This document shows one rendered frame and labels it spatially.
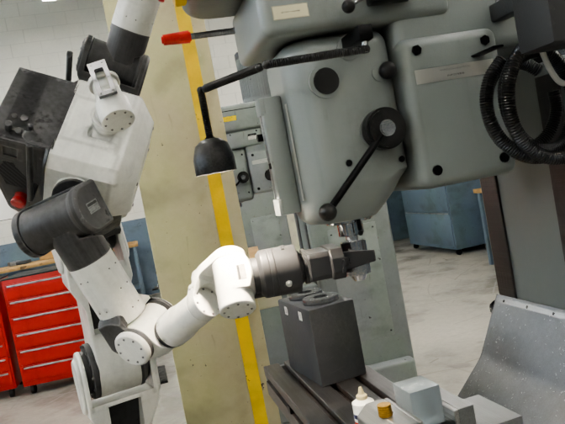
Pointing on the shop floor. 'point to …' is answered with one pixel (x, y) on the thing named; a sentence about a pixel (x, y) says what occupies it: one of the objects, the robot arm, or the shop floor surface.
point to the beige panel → (197, 228)
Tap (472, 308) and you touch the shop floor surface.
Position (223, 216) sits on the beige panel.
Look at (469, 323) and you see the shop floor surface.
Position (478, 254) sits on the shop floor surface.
